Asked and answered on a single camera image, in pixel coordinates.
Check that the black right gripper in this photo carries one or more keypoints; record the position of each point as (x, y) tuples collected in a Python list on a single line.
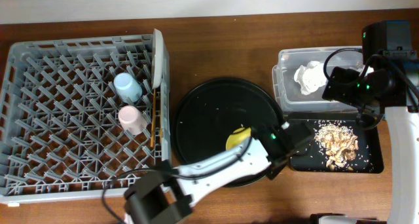
[(336, 85)]

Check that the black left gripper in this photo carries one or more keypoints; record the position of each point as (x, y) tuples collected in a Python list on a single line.
[(295, 140)]

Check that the yellow bowl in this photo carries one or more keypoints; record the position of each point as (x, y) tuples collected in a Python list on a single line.
[(237, 137)]

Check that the food scraps pile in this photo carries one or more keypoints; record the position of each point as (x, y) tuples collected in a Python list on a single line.
[(338, 143)]

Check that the white tissue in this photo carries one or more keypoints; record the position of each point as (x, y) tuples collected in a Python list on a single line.
[(310, 77)]

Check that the white round plate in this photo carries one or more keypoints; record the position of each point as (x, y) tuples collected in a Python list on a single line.
[(158, 58)]

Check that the pink plastic cup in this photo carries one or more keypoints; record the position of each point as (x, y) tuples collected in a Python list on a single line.
[(132, 120)]

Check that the light blue plastic cup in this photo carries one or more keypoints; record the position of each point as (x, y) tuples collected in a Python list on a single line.
[(127, 87)]

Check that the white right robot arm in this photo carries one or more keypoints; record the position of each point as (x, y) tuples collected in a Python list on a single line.
[(403, 126)]

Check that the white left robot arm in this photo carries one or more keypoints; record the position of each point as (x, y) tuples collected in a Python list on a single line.
[(167, 195)]

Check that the grey dishwasher rack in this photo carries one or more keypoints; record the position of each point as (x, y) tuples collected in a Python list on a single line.
[(60, 134)]

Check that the black rectangular tray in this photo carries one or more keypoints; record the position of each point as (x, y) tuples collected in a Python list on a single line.
[(310, 159)]

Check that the clear plastic bin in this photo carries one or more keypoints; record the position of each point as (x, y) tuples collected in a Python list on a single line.
[(288, 93)]

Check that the round black tray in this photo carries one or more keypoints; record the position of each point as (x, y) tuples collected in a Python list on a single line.
[(209, 114)]

